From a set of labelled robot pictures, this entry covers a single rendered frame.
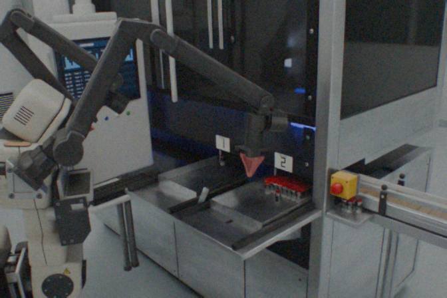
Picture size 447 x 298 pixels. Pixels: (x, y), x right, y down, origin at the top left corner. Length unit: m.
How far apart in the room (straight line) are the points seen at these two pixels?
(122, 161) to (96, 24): 0.66
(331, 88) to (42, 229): 1.04
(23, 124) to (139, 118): 0.90
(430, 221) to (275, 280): 0.72
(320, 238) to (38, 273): 0.99
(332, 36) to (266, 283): 1.10
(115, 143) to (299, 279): 1.05
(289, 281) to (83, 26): 1.39
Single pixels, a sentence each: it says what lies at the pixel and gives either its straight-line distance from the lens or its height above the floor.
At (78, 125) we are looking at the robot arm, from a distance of 1.15.
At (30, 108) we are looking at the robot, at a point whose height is 1.33.
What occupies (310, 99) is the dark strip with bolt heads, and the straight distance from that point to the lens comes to 1.44.
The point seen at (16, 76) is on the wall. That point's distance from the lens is 6.58.
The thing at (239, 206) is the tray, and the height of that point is 0.88.
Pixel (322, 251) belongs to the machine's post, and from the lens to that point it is 1.61.
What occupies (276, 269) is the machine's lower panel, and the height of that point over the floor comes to 0.53.
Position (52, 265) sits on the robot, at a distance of 1.48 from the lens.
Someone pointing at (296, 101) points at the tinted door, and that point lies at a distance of 1.49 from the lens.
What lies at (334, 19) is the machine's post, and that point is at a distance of 1.37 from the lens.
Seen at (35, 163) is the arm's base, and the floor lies 1.21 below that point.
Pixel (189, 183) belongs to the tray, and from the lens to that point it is 1.76.
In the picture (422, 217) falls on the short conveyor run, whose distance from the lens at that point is 1.48.
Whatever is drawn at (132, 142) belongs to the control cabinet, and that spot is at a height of 0.96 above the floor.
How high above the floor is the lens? 1.58
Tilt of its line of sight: 19 degrees down
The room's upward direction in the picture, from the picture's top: 2 degrees counter-clockwise
